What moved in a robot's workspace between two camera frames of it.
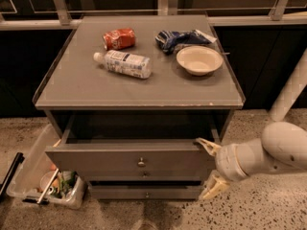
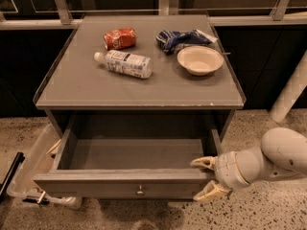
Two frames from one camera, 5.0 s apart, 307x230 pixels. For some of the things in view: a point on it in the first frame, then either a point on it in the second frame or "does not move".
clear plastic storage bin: x=37 y=179 does not move
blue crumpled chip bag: x=170 y=40 does not move
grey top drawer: x=133 y=148 -> x=129 y=169
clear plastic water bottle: x=125 y=62 does not move
